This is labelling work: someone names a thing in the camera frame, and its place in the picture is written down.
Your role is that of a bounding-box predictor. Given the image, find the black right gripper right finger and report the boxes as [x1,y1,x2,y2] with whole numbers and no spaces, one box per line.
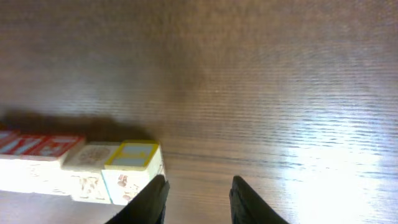
[229,175,289,224]

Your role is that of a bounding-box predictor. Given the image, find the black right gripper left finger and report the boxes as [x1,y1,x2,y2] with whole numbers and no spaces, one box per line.
[106,175,170,224]

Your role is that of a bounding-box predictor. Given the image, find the wooden block blue 5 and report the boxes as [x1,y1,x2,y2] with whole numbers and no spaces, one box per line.
[101,140,165,205]

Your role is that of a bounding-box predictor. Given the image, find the wooden block letter M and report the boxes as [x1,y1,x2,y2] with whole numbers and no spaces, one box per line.
[62,142,120,204]

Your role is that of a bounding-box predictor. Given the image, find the wooden block green V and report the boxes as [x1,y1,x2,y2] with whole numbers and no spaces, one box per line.
[24,135,86,196]

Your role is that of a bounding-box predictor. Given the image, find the wooden block blue side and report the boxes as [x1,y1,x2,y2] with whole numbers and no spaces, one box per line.
[1,134,47,193]

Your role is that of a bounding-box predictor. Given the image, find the wooden block letter S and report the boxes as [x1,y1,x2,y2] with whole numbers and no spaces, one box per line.
[0,130,19,147]

